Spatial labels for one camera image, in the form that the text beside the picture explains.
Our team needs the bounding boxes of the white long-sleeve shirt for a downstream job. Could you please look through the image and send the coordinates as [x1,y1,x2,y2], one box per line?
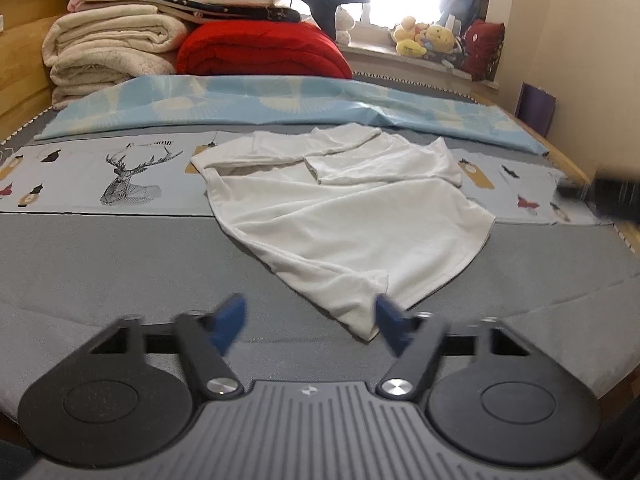
[192,124,495,340]

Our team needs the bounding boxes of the grey printed bed cover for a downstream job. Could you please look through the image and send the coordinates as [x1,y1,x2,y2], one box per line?
[0,71,640,411]

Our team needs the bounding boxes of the dark red cushion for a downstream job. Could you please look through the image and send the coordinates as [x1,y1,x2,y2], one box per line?
[461,20,506,81]

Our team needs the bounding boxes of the light blue patterned sheet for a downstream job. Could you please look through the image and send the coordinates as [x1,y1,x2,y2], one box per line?
[35,75,548,155]

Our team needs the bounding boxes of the yellow plush toys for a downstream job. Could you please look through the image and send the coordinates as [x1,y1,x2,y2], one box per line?
[390,14,465,67]

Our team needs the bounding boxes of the red folded blanket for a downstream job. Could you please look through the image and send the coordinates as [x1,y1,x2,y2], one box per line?
[176,21,352,79]

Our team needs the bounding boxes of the cream folded blanket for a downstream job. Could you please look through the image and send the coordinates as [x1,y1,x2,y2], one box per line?
[41,4,190,110]

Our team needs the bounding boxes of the white plush toy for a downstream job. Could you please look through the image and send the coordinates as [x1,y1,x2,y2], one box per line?
[335,6,355,46]

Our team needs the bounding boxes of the black white patterned cloth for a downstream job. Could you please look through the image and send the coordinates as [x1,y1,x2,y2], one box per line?
[84,0,303,25]

